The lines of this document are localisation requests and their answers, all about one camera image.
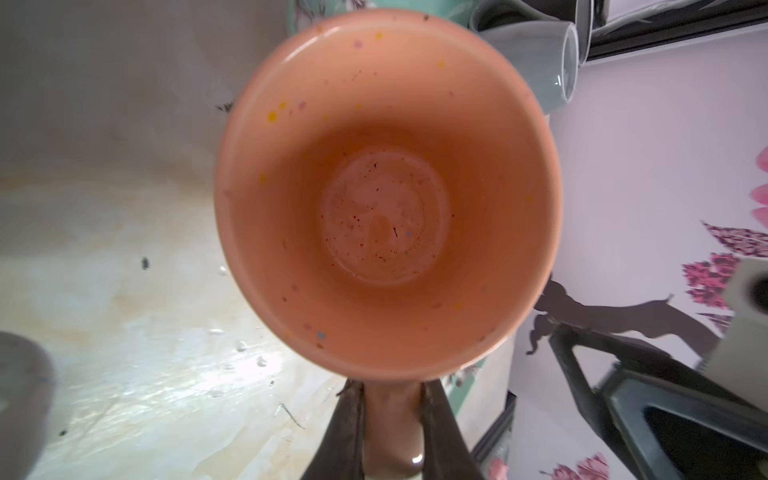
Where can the green floral tray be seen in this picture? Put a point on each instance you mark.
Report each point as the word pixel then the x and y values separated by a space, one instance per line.
pixel 302 13

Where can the light grey mug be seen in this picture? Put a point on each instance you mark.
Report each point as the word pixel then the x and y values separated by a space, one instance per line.
pixel 545 50

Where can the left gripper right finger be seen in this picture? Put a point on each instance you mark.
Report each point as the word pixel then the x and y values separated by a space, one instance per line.
pixel 446 455

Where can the orange cream scalloped mug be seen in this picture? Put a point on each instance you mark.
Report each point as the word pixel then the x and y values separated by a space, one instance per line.
pixel 389 202

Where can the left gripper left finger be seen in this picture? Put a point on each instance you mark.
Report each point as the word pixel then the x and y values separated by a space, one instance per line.
pixel 339 455

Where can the cream speckled mug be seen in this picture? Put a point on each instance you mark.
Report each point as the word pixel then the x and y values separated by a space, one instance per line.
pixel 27 392

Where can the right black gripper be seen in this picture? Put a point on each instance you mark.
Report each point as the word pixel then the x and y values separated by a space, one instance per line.
pixel 667 420

